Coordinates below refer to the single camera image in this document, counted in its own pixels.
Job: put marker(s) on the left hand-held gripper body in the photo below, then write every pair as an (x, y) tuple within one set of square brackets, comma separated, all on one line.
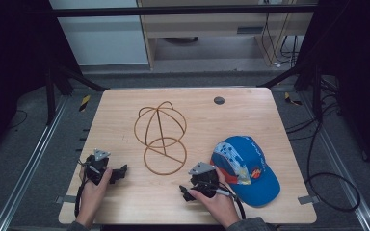
[(95, 166)]

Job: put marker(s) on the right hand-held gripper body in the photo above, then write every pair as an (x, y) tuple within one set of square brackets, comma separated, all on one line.
[(205, 179)]

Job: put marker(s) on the person's left hand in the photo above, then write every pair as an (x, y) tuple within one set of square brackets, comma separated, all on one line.
[(93, 196)]

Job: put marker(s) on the person's right hand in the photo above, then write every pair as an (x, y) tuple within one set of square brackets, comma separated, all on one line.
[(216, 207)]

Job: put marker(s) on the blue baseball cap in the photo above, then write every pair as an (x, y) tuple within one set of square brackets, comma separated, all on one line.
[(247, 173)]

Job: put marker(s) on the grey tape strip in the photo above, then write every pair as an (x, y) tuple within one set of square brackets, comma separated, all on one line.
[(308, 199), (65, 199)]

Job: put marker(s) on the yellow black hazard tape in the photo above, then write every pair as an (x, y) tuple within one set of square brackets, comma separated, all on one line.
[(84, 102), (291, 99)]

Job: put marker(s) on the white cabinet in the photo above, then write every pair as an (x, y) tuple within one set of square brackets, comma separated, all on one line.
[(102, 35)]

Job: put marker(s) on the wooden background desk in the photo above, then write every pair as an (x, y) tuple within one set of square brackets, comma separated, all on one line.
[(205, 24)]

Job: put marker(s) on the aluminium floor rail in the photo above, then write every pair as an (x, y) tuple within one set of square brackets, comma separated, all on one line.
[(340, 166), (29, 163)]

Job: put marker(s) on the black frame leg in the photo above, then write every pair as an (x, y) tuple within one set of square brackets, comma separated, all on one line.
[(50, 93), (314, 89)]

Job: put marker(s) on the black frame crossbar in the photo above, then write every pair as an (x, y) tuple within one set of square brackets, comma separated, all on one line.
[(179, 10)]

